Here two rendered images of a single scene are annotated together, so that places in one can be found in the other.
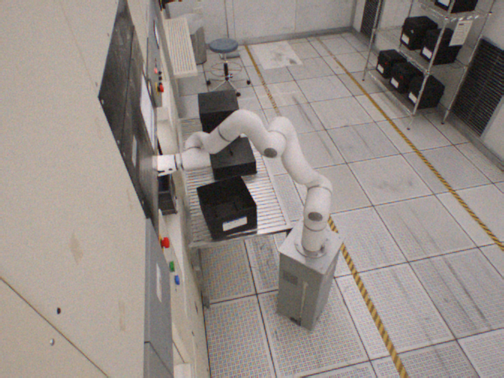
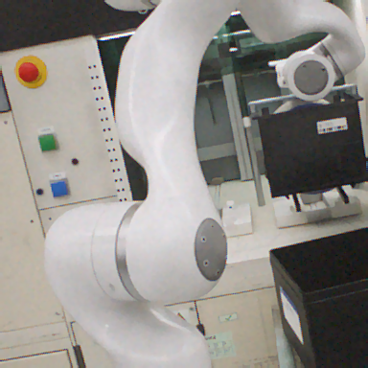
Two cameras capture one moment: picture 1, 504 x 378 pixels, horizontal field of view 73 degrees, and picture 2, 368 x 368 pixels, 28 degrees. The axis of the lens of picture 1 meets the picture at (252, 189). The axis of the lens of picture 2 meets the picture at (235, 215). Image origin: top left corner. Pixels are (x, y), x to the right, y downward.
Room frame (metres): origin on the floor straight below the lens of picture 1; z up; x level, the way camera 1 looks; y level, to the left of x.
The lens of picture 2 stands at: (1.40, -1.10, 1.36)
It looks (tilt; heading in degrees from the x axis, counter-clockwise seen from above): 14 degrees down; 103
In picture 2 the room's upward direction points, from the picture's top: 11 degrees counter-clockwise
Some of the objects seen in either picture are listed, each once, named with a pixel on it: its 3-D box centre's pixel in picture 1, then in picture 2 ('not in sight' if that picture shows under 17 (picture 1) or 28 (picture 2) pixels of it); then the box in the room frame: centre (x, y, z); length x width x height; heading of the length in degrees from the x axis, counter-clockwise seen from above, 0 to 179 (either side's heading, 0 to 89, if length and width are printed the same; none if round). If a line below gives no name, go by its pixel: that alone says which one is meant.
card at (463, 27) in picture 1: (461, 31); not in sight; (3.14, -1.98, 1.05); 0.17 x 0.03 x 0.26; 100
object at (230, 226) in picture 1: (226, 206); (363, 296); (1.33, 0.15, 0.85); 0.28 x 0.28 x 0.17; 19
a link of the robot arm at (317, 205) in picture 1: (316, 211); (126, 296); (1.06, -0.30, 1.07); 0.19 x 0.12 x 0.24; 163
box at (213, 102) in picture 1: (219, 115); not in sight; (2.21, 0.22, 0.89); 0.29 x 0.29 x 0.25; 6
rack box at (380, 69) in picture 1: (391, 63); not in sight; (4.08, -1.83, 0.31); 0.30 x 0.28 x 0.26; 7
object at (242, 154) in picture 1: (232, 155); not in sight; (1.81, 0.13, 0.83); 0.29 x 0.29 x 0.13; 10
